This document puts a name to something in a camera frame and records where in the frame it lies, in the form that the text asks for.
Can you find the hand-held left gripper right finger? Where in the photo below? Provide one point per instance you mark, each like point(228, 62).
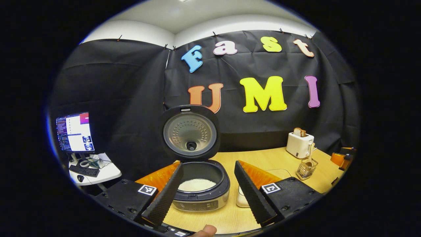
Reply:
point(251, 197)

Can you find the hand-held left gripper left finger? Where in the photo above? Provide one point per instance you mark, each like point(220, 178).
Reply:
point(164, 200)

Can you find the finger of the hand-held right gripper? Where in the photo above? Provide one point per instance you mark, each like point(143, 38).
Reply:
point(337, 159)
point(348, 150)

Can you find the wooden spoon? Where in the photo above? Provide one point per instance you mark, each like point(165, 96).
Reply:
point(310, 154)

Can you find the white rice layer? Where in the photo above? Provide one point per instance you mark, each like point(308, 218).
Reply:
point(197, 185)

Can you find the black and silver rice cooker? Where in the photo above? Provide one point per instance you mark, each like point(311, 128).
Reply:
point(190, 131)

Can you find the clear plastic tray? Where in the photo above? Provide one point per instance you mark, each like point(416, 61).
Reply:
point(279, 172)

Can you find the white toaster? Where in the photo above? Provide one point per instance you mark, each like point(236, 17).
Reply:
point(297, 146)

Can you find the toasted bread slice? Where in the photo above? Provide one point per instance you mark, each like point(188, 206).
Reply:
point(299, 132)

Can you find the white side table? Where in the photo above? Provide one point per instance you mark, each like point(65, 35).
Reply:
point(108, 172)

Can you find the black keyboard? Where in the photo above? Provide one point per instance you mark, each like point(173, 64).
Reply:
point(84, 171)

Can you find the black computer mouse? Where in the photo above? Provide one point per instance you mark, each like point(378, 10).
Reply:
point(80, 178)

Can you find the tape roll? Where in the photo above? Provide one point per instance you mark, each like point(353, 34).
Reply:
point(84, 163)

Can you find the computer monitor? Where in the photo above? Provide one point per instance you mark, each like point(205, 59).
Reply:
point(75, 131)

